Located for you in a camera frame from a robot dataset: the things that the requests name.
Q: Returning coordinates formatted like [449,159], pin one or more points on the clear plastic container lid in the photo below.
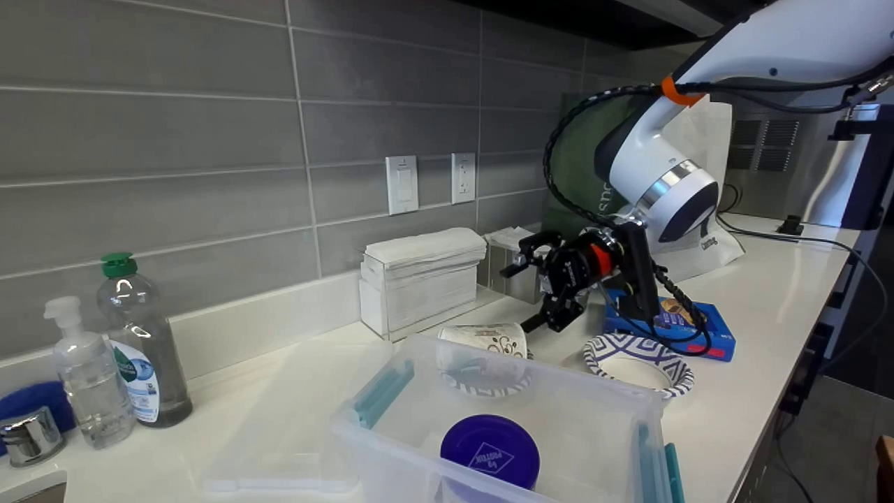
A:
[282,437]

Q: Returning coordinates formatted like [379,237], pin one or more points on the clear plastic storage container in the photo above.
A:
[522,408]

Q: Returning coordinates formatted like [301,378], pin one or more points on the blue snack box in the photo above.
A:
[717,335]

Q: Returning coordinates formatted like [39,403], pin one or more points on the clear pump sanitizer bottle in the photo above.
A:
[94,391]

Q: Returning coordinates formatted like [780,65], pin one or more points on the metal napkin box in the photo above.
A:
[504,251]

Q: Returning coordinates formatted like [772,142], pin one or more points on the blue sponge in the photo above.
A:
[39,401]

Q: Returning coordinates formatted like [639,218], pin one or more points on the purple round lid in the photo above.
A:
[490,451]

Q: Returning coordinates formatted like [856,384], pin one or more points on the chrome faucet part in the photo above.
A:
[32,437]

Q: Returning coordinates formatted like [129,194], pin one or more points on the dark green bag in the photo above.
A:
[575,158]

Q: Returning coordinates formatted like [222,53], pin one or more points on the black camera on tripod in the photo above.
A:
[853,123]

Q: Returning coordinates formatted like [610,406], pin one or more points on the white paper towel dispenser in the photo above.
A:
[420,280]

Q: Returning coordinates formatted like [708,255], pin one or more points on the blue patterned paper plate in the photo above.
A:
[639,367]
[490,374]

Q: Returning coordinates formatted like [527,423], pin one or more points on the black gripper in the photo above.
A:
[582,265]

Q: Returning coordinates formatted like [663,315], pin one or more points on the patterned paper cup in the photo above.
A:
[484,339]

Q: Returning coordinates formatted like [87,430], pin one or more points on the white wall outlet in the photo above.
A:
[400,183]
[462,177]

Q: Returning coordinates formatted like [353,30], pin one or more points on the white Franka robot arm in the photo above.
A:
[673,183]

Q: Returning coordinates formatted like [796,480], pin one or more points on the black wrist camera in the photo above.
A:
[641,269]

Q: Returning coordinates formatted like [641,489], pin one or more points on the green capped soap bottle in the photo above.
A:
[149,373]

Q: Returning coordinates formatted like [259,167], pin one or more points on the small black plug adapter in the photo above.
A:
[791,225]

